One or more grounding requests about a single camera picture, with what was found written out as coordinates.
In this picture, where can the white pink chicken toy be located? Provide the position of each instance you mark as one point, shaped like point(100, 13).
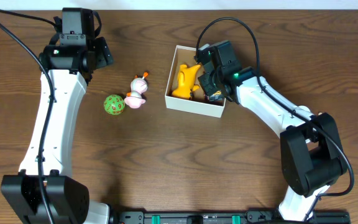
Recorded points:
point(139, 86)

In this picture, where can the white wooden kendama toy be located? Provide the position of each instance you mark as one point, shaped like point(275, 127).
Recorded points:
point(305, 108)

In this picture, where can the green number ball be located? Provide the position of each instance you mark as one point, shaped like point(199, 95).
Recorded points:
point(114, 104)

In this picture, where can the orange rubber animal toy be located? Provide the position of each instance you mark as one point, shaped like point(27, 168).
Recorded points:
point(186, 82)

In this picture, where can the red grey toy car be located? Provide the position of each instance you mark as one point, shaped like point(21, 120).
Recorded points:
point(215, 96)

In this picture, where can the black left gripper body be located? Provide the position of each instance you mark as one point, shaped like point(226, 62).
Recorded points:
point(103, 52)

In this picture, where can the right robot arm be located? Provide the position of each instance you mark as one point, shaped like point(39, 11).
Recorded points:
point(312, 156)

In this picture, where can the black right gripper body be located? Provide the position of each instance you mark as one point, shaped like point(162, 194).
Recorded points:
point(211, 83)

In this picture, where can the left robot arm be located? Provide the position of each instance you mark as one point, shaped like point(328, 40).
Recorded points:
point(43, 190)

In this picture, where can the white cardboard box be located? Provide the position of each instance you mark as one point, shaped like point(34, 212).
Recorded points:
point(199, 104)

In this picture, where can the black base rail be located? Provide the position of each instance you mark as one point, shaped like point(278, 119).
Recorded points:
point(197, 217)

